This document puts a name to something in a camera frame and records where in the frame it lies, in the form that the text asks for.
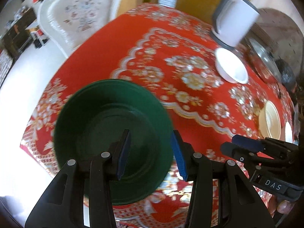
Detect round wooden board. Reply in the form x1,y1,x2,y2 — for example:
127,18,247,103
252,8,302,62

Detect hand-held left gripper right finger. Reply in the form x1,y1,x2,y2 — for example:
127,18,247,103
171,130,276,228

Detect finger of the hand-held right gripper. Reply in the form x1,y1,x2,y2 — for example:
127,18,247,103
232,135,297,162
221,142,288,171

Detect brown cardboard sheet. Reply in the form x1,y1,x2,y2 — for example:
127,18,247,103
176,0,226,25

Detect dark wooden cabinet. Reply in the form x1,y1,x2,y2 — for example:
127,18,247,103
2,7,36,57

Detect black plastic bag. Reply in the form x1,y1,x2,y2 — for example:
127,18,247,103
275,59,297,91

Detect white bowl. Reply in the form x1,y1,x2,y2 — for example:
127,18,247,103
215,47,249,84
284,122,294,143

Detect person's right hand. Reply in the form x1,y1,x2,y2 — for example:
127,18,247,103
268,193,297,217

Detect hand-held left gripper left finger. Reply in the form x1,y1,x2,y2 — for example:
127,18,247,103
25,129,132,228

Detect small white side table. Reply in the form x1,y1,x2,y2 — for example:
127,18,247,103
26,26,47,47

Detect green plastic bowl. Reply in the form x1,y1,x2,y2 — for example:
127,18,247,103
53,79,173,206

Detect cream plastic bowl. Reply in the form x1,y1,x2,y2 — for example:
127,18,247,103
258,100,281,139

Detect scuffed cardboard box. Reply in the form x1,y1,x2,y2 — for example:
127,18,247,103
120,0,146,17

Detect white ornate chair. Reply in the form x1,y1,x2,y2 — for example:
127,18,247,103
37,0,123,59

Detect white electric kettle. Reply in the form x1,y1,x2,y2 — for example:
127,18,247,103
210,0,260,49

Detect red floral tablecloth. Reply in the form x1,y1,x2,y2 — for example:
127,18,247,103
19,2,297,228

